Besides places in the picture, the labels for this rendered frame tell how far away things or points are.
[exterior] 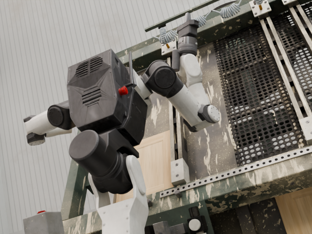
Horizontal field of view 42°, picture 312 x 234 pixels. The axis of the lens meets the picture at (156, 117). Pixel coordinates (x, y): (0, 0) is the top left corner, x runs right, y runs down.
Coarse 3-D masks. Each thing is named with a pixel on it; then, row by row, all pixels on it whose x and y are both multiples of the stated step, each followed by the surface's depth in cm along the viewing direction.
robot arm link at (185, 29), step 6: (186, 24) 185; (192, 24) 183; (198, 24) 185; (180, 30) 189; (186, 30) 185; (192, 30) 184; (180, 36) 188; (186, 36) 183; (192, 36) 185; (180, 42) 183; (186, 42) 182; (192, 42) 182
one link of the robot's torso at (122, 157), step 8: (120, 160) 140; (120, 168) 139; (112, 176) 138; (120, 176) 139; (128, 176) 141; (96, 184) 143; (104, 184) 141; (112, 184) 141; (120, 184) 141; (128, 184) 143; (104, 192) 146; (112, 192) 145; (120, 192) 146
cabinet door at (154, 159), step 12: (168, 132) 214; (144, 144) 216; (156, 144) 212; (168, 144) 207; (144, 156) 209; (156, 156) 205; (168, 156) 201; (144, 168) 203; (156, 168) 200; (168, 168) 195; (144, 180) 197; (156, 180) 194; (168, 180) 190; (132, 192) 195
